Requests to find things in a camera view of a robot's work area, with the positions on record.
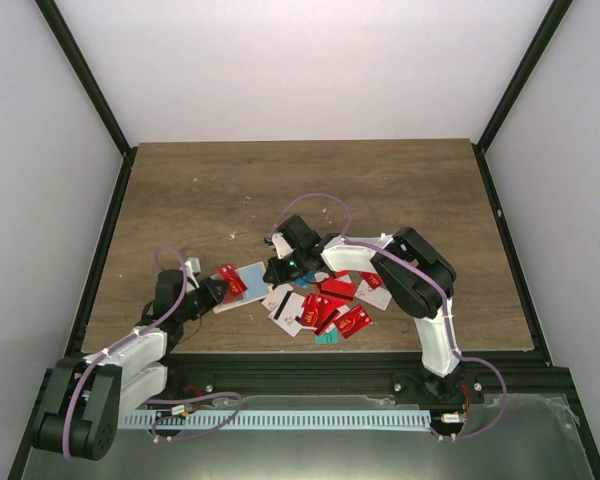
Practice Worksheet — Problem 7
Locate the light blue slotted cable duct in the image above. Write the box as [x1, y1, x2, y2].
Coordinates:
[118, 410, 431, 432]

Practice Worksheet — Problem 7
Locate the teal card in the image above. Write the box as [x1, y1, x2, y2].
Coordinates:
[315, 327, 339, 345]

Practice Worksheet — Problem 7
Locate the red vip card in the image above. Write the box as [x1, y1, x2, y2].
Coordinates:
[217, 264, 248, 300]
[299, 294, 341, 336]
[360, 272, 384, 290]

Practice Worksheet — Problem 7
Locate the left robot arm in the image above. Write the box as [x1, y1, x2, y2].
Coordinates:
[31, 269, 230, 461]

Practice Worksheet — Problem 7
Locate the white black red card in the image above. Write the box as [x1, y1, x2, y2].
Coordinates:
[355, 280, 392, 311]

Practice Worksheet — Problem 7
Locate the red gold card middle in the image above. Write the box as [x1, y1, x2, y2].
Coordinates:
[334, 305, 373, 339]

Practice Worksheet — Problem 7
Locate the black aluminium frame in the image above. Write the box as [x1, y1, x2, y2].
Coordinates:
[37, 1, 600, 479]

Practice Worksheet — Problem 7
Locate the blue card upper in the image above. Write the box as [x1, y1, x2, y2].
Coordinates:
[295, 271, 315, 289]

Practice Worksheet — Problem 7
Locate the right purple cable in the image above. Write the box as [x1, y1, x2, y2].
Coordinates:
[274, 192, 509, 441]

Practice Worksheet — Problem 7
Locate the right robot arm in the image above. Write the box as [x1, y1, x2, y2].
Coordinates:
[263, 215, 462, 403]

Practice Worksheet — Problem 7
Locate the beige leather card holder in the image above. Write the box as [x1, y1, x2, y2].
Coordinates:
[212, 262, 272, 314]

